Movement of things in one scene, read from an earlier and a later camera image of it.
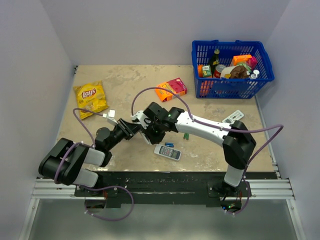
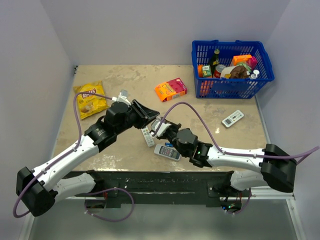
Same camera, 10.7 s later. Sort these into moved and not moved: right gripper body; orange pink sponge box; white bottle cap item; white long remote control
Moved: right gripper body
Not moved: white long remote control; white bottle cap item; orange pink sponge box
